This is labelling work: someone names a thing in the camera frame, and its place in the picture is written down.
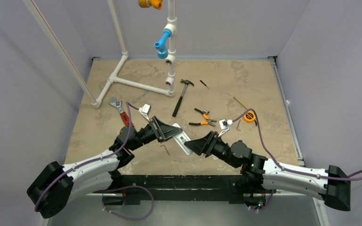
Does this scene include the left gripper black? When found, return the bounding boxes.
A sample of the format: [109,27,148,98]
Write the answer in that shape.
[129,116,182,152]

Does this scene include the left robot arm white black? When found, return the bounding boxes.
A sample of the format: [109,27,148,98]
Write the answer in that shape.
[26,116,183,218]

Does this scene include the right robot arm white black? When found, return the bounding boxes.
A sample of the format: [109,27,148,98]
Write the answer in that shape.
[184,131,351,211]

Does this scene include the orange black pliers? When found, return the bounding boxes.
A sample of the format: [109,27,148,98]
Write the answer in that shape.
[189,108,217,127]

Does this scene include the silver flat wrench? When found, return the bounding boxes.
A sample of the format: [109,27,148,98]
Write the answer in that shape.
[132,91,149,104]

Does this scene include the red adjustable wrench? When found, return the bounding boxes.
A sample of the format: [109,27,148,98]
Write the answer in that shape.
[109,97,134,126]

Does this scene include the yellow tape measure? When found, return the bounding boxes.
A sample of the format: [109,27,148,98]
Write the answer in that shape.
[243,110,257,126]

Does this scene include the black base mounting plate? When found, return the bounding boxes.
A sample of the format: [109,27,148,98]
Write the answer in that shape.
[102,175,273,208]

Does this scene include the blue pipe fitting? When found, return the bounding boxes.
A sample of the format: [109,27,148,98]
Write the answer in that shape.
[154,29,172,59]

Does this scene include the orange pipe fitting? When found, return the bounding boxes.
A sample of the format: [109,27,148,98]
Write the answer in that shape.
[138,0,163,10]

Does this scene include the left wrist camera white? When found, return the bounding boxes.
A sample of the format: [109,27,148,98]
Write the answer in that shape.
[138,104,151,122]

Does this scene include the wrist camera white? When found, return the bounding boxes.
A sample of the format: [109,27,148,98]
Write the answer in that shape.
[218,119,233,137]
[138,104,151,122]

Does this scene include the black handled claw hammer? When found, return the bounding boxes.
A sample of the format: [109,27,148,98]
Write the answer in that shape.
[172,79,194,117]

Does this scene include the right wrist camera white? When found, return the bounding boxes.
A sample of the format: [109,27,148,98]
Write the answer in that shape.
[218,119,233,137]

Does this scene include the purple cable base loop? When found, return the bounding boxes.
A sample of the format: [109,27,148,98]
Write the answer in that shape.
[102,186,156,221]

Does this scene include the white PVC pipe frame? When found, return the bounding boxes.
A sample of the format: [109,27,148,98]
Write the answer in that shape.
[23,0,178,108]

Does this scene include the aluminium rail frame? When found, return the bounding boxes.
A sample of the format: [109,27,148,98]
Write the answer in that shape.
[46,190,329,226]

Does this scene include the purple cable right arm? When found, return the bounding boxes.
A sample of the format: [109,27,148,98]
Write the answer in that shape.
[230,108,362,182]

